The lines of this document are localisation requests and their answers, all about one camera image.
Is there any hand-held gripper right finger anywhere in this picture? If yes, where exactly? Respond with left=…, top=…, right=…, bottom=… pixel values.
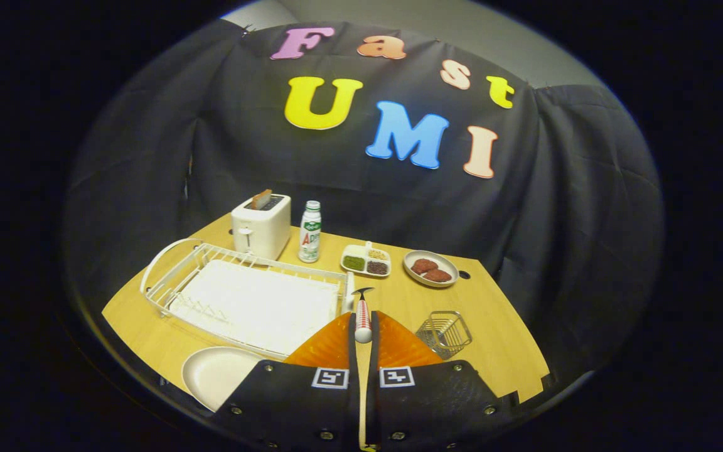
left=367, top=309, right=513, bottom=452

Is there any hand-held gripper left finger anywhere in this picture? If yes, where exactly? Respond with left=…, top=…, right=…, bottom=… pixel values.
left=211, top=311, right=362, bottom=452

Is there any red striped handle spoon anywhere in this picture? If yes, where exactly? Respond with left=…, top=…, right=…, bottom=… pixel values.
left=351, top=287, right=375, bottom=344

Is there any metal wire basket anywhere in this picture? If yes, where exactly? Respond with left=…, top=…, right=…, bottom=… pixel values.
left=415, top=311, right=473, bottom=361

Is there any white round plate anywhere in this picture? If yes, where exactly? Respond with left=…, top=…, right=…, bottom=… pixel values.
left=181, top=347, right=268, bottom=412

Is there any white wire dish rack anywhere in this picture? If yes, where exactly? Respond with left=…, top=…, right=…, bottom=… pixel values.
left=140, top=238, right=356, bottom=360

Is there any grey plate with patties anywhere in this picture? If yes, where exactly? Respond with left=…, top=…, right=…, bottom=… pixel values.
left=403, top=250, right=460, bottom=289

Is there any white divided dish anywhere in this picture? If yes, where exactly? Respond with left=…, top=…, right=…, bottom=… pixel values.
left=340, top=241, right=392, bottom=279

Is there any white drip tray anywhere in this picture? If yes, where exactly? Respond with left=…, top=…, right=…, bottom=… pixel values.
left=169, top=259, right=342, bottom=356

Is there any white bottle green cap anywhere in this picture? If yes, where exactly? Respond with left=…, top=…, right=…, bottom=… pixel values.
left=298, top=200, right=323, bottom=264

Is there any white toaster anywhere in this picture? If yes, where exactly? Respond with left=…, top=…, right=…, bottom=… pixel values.
left=231, top=193, right=292, bottom=261

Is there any black backdrop cloth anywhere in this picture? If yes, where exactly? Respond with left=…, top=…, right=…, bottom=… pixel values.
left=63, top=19, right=663, bottom=393

